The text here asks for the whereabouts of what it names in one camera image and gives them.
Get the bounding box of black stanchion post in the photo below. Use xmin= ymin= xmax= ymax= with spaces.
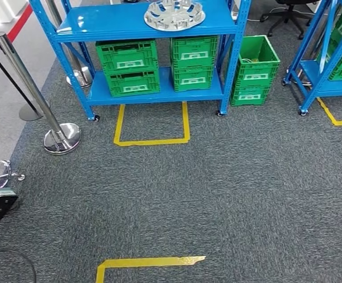
xmin=0 ymin=39 xmax=51 ymax=122

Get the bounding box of blue metal shelf rack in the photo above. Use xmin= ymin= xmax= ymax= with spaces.
xmin=29 ymin=0 xmax=251 ymax=122
xmin=282 ymin=0 xmax=342 ymax=117

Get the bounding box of black office chair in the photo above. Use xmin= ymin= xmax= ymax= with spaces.
xmin=259 ymin=0 xmax=321 ymax=41

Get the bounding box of chrome stanchion post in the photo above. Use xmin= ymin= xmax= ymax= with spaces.
xmin=45 ymin=0 xmax=94 ymax=88
xmin=0 ymin=32 xmax=82 ymax=156

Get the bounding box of grey plastic wheel hubcap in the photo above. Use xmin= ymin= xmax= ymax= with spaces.
xmin=143 ymin=0 xmax=206 ymax=32

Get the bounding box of white cabinet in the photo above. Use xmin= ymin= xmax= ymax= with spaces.
xmin=0 ymin=0 xmax=30 ymax=25

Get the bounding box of open green plastic crate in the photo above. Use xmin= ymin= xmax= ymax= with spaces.
xmin=231 ymin=35 xmax=281 ymax=87

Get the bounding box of short red barrier belt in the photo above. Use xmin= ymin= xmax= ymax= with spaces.
xmin=7 ymin=3 xmax=33 ymax=43

